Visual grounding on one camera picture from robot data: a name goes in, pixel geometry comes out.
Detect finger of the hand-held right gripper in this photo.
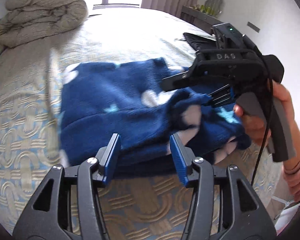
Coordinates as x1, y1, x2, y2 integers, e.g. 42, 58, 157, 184
207, 84, 237, 108
161, 70, 198, 92

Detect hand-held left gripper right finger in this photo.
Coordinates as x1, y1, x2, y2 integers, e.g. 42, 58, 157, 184
169, 133, 277, 240

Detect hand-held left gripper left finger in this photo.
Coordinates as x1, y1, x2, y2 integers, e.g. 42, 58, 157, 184
12, 133, 122, 240

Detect person's right forearm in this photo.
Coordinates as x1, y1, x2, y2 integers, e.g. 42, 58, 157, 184
282, 136, 300, 203

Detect black folded pants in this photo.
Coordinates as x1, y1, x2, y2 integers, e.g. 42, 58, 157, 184
183, 32, 218, 53

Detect person's right hand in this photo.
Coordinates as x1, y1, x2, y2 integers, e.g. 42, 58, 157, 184
234, 82, 297, 147

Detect grey dresser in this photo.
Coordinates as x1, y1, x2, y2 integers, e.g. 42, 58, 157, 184
180, 5, 225, 34

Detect bed with patterned cover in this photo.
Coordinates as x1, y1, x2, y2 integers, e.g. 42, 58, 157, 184
0, 5, 290, 240

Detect rolled grey duvet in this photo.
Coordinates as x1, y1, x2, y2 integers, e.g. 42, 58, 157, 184
0, 0, 88, 48

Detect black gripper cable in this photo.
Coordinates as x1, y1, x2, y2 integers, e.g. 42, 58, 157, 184
242, 36, 275, 189

